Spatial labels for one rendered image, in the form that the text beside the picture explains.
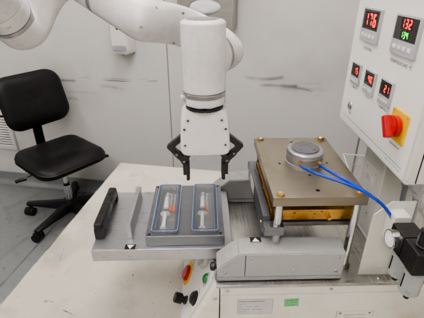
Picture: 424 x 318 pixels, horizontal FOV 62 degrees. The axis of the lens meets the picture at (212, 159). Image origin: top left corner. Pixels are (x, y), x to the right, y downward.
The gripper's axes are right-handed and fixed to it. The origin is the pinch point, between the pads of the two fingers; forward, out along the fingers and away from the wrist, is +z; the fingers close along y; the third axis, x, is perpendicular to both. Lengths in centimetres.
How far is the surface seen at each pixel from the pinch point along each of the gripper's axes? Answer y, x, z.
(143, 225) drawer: -14.4, -3.2, 11.9
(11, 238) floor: -122, 111, 108
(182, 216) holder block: -5.4, -3.3, 9.5
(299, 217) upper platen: 18.7, -10.6, 5.3
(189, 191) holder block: -4.0, 6.9, 9.5
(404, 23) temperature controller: 33.7, -6.0, -31.0
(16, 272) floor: -105, 81, 108
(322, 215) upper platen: 23.4, -10.7, 4.8
